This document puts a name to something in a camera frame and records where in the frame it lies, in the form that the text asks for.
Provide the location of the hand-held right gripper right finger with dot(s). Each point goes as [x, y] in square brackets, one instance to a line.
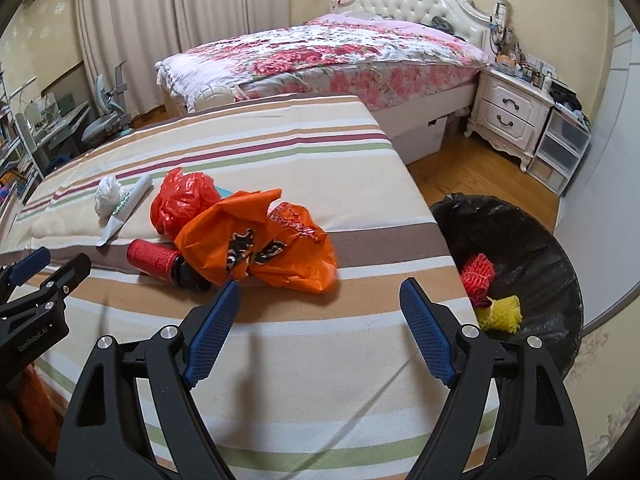
[430, 332]

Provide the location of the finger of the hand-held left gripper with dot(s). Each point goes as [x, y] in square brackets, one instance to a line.
[65, 280]
[30, 264]

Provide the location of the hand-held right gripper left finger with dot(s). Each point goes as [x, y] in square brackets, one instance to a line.
[212, 330]

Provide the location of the yellow foam fruit net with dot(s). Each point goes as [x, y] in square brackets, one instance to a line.
[500, 315]

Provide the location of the red foam fruit net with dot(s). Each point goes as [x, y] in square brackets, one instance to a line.
[477, 275]

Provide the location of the dark bottle with red sleeve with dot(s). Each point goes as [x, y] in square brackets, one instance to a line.
[150, 260]

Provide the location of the white tissue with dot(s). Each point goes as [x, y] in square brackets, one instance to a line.
[111, 196]

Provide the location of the white toothpaste tube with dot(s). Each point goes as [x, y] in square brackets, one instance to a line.
[132, 197]

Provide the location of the orange plastic bag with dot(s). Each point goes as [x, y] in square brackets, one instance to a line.
[300, 260]

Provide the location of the trash bin with black liner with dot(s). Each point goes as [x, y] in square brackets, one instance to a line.
[525, 240]

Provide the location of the red plastic bag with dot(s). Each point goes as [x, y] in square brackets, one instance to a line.
[185, 200]

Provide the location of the teal packet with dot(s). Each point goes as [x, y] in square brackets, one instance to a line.
[223, 191]

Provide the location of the orange cloth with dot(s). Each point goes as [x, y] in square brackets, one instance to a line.
[40, 410]

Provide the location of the cluttered desk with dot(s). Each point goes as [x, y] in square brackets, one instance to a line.
[55, 125]

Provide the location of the grey desk chair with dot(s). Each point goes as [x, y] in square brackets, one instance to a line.
[107, 120]

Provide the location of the white cardboard box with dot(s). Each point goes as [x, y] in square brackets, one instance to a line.
[422, 140]

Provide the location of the plastic drawer unit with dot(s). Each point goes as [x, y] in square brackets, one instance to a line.
[557, 150]

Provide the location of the grey wardrobe sliding door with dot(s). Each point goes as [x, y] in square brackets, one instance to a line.
[600, 185]

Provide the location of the white nightstand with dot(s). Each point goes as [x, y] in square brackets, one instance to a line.
[505, 105]

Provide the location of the black bag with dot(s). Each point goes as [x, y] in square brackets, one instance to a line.
[565, 95]

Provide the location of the floral blanket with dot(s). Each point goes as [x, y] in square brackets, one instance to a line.
[310, 55]

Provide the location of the beige curtain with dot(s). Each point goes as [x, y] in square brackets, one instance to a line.
[200, 10]

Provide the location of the dark cloth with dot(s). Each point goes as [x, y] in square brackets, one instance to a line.
[444, 24]

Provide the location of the bed with floral cover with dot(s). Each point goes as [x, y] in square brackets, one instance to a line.
[415, 0]

